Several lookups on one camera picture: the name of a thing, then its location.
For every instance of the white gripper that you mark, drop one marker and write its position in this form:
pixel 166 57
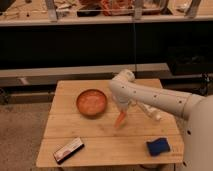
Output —
pixel 122 106

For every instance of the orange pepper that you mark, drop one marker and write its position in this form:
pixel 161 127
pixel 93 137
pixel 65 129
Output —
pixel 119 119

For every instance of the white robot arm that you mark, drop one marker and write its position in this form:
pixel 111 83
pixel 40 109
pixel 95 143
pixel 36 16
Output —
pixel 197 110

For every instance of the orange ceramic bowl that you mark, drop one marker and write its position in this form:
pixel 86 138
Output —
pixel 91 102

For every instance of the clear plastic cup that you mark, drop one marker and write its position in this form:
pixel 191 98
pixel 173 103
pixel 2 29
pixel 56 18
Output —
pixel 113 95

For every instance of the wooden folding table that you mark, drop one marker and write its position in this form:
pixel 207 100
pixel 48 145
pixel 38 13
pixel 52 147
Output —
pixel 105 144

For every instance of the blue sponge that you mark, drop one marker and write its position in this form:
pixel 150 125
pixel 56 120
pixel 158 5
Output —
pixel 158 146

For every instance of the black and white box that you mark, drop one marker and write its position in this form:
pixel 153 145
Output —
pixel 68 150

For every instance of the long metal bench rail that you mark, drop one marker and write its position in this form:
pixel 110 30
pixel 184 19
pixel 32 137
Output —
pixel 43 76

